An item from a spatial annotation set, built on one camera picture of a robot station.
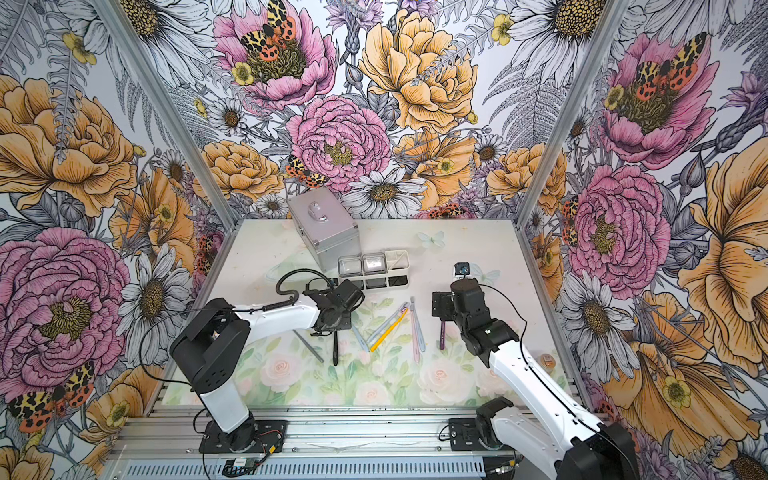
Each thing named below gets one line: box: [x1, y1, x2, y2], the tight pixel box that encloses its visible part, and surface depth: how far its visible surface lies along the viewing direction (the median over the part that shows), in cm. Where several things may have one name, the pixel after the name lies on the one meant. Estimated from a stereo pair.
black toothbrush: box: [333, 330, 339, 367], surface depth 89 cm
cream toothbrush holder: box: [337, 249, 410, 291], surface depth 100 cm
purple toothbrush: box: [440, 321, 446, 350], surface depth 93 cm
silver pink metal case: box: [286, 186, 362, 273], surface depth 104 cm
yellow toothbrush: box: [370, 308, 409, 353], surface depth 93 cm
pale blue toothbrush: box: [410, 296, 426, 353], surface depth 94 cm
